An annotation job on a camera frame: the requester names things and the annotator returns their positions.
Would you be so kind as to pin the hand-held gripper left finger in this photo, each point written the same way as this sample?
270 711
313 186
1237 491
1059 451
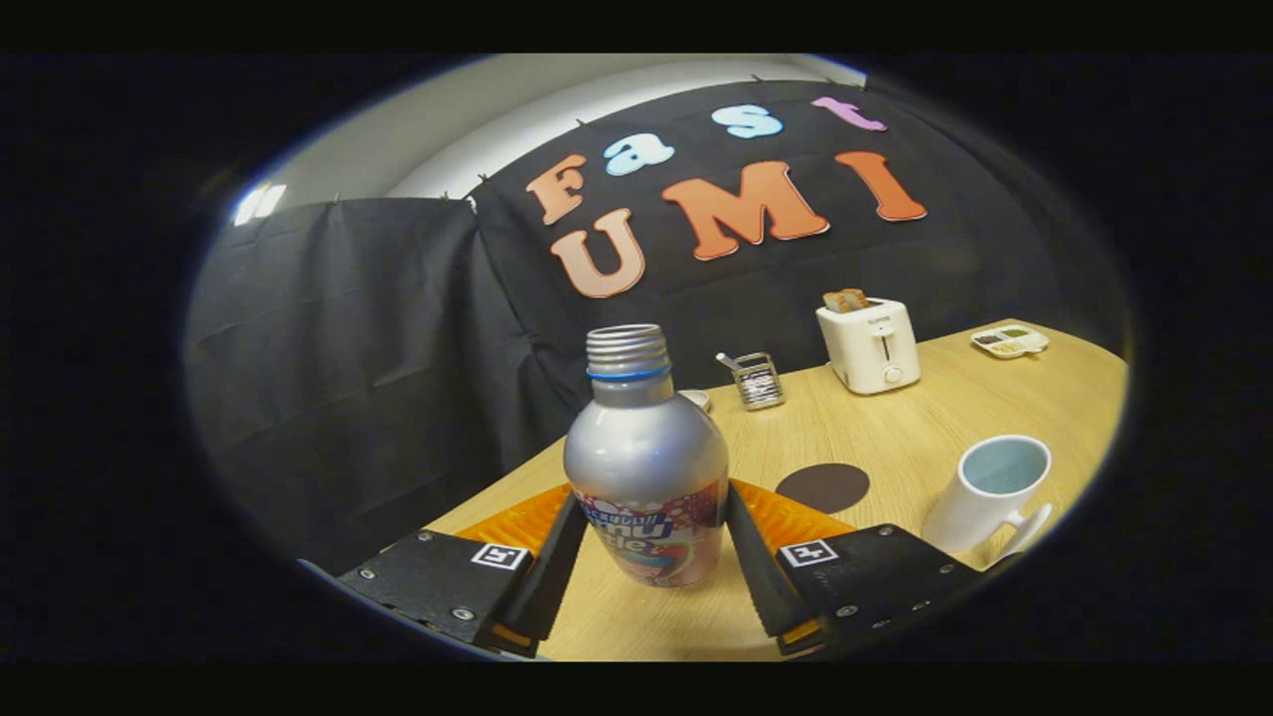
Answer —
552 577

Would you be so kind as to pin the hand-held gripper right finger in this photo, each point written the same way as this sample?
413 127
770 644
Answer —
761 577

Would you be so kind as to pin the dark brown round coaster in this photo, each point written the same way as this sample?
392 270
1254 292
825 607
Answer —
822 488

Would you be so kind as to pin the silver juice bottle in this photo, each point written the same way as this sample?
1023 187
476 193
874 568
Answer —
644 457

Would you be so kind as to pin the white cup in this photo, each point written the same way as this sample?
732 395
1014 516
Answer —
970 512

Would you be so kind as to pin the white oval plate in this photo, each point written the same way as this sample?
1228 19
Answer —
697 399

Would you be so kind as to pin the wooden table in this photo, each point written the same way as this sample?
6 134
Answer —
895 428

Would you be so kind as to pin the white toaster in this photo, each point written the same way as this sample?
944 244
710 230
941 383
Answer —
867 348

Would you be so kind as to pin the toast slice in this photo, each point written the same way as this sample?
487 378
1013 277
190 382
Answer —
833 302
855 297

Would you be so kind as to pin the black backdrop cloth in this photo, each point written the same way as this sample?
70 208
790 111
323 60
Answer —
348 348

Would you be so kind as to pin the white divided condiment tray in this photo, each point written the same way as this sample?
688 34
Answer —
1009 341

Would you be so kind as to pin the twin strip ceiling light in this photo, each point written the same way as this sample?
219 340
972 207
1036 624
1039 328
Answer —
259 203

